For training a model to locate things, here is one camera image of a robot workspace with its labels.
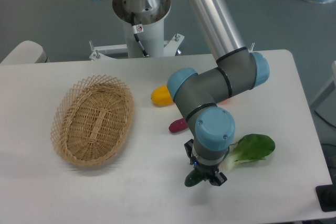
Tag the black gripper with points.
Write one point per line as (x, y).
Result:
(209, 167)

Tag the dark green cucumber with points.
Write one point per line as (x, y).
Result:
(194, 178)

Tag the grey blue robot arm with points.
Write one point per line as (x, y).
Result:
(197, 95)

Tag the purple sweet potato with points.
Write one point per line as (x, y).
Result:
(178, 126)

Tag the green bok choy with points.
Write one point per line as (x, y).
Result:
(250, 148)

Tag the orange round fruit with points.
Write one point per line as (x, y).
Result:
(225, 101)

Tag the yellow bell pepper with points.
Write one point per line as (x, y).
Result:
(161, 96)

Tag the woven wicker basket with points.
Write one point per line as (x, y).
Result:
(93, 121)

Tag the black device at edge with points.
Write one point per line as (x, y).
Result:
(326, 197)

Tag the white chair armrest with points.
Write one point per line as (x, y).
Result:
(25, 53)

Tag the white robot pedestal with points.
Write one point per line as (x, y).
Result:
(143, 29)

